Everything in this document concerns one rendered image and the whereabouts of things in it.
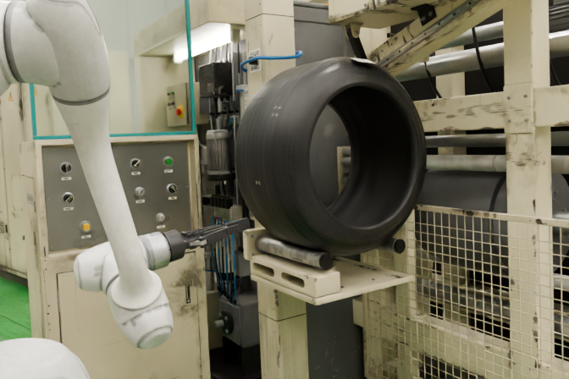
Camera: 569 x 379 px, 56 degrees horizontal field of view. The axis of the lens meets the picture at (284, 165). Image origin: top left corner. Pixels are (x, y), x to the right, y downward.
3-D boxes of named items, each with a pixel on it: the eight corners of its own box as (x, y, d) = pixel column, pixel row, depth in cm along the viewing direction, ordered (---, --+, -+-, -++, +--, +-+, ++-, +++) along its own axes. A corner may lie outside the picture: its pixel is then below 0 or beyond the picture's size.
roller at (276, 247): (269, 244, 176) (259, 253, 174) (264, 233, 175) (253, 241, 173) (335, 263, 147) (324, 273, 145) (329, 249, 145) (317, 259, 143)
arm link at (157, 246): (132, 233, 130) (155, 227, 134) (140, 269, 132) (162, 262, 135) (145, 238, 123) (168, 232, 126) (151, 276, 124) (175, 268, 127)
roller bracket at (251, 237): (243, 260, 173) (241, 229, 173) (339, 242, 195) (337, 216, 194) (248, 261, 171) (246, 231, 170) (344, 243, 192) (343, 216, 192)
